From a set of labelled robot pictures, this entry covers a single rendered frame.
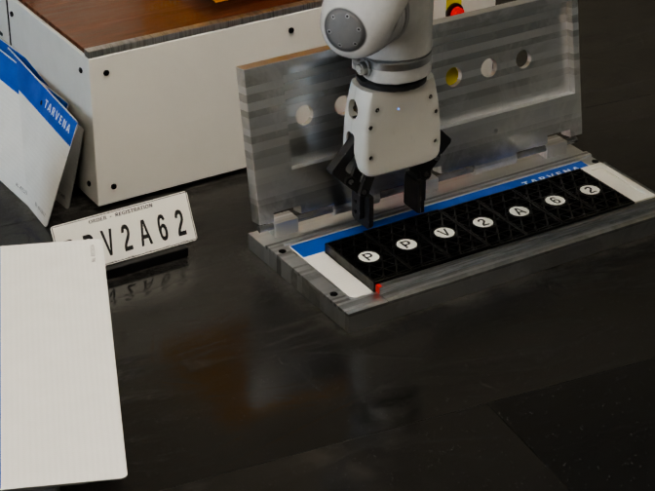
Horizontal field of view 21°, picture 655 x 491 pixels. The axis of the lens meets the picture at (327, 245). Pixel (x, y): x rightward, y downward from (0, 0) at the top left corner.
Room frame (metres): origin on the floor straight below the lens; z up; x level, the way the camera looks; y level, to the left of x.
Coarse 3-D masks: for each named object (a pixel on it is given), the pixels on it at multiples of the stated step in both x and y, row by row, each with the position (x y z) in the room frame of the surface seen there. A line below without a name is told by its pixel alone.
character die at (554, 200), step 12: (540, 180) 1.80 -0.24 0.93; (528, 192) 1.78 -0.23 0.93; (540, 192) 1.77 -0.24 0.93; (552, 192) 1.77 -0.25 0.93; (564, 192) 1.77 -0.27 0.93; (540, 204) 1.75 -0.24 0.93; (552, 204) 1.74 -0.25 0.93; (564, 204) 1.74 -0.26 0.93; (576, 204) 1.75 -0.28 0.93; (564, 216) 1.72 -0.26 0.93; (576, 216) 1.72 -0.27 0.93; (588, 216) 1.72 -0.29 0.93
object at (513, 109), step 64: (576, 0) 1.93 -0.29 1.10; (256, 64) 1.72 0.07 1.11; (320, 64) 1.76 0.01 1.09; (448, 64) 1.84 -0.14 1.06; (512, 64) 1.88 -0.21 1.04; (576, 64) 1.92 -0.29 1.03; (256, 128) 1.70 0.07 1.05; (320, 128) 1.75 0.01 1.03; (448, 128) 1.82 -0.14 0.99; (512, 128) 1.86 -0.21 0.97; (576, 128) 1.90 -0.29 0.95; (256, 192) 1.68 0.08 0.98; (320, 192) 1.72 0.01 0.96
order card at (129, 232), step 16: (128, 208) 1.68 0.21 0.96; (144, 208) 1.69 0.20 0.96; (160, 208) 1.70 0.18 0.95; (176, 208) 1.70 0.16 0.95; (64, 224) 1.64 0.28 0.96; (80, 224) 1.65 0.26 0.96; (96, 224) 1.66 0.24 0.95; (112, 224) 1.67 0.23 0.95; (128, 224) 1.67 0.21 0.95; (144, 224) 1.68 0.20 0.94; (160, 224) 1.69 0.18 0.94; (176, 224) 1.70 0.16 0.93; (192, 224) 1.70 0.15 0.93; (64, 240) 1.64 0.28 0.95; (112, 240) 1.66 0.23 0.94; (128, 240) 1.67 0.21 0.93; (144, 240) 1.67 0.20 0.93; (160, 240) 1.68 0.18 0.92; (176, 240) 1.69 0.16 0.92; (192, 240) 1.70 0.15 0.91; (112, 256) 1.65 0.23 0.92; (128, 256) 1.66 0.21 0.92
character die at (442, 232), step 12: (420, 216) 1.72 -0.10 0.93; (432, 216) 1.72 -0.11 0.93; (444, 216) 1.72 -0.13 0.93; (420, 228) 1.69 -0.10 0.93; (432, 228) 1.70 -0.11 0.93; (444, 228) 1.69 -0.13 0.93; (456, 228) 1.69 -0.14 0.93; (432, 240) 1.66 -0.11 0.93; (444, 240) 1.66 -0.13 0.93; (456, 240) 1.67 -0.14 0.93; (468, 240) 1.66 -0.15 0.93; (480, 240) 1.66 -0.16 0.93; (456, 252) 1.63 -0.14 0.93; (468, 252) 1.63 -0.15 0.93
